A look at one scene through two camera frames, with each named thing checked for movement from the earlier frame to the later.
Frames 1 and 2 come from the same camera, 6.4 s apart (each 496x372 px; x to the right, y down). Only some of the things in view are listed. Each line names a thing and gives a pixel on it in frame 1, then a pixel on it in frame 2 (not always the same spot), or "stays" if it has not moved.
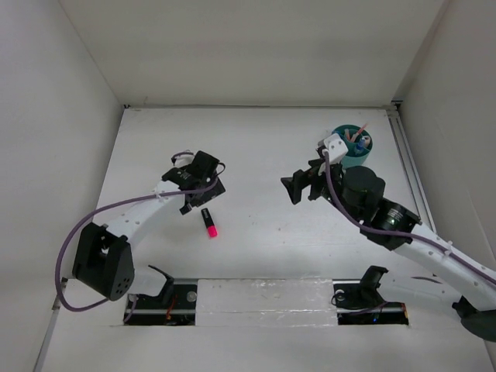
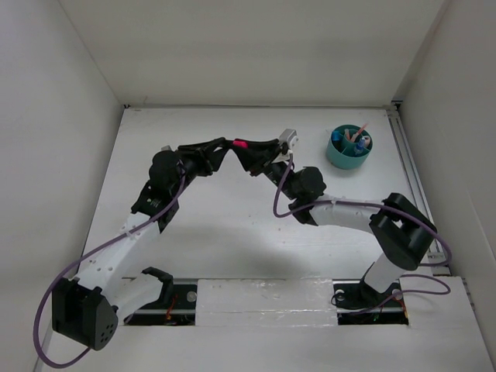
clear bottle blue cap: [359, 146] stays
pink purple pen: [362, 128] stays
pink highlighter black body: [209, 223] to [241, 142]
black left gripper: [209, 194] to [208, 156]
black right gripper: [301, 179] to [260, 156]
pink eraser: [354, 136] stays
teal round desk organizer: [359, 142] stays
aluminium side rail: [408, 164] stays
